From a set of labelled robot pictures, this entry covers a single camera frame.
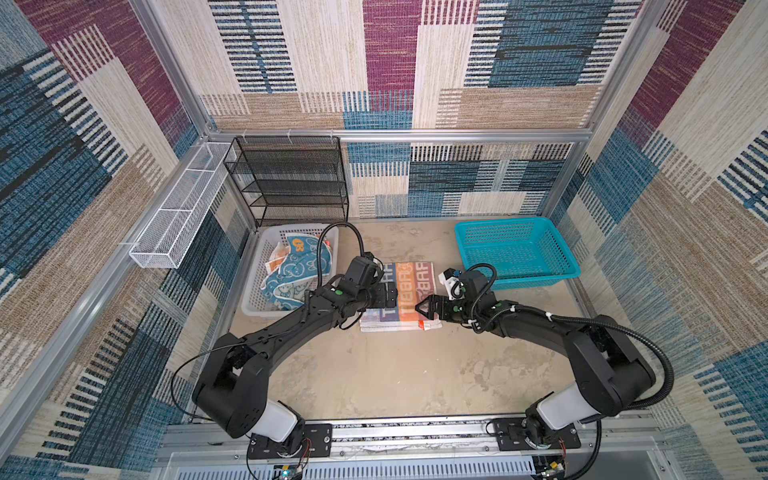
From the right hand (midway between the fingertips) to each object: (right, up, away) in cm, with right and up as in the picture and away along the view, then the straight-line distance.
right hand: (427, 313), depth 89 cm
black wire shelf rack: (-46, +43, +21) cm, 67 cm away
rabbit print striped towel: (-3, +8, +14) cm, 16 cm away
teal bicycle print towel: (-44, +6, +8) cm, 45 cm away
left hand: (-12, +7, -3) cm, 15 cm away
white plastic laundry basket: (-51, +2, +3) cm, 52 cm away
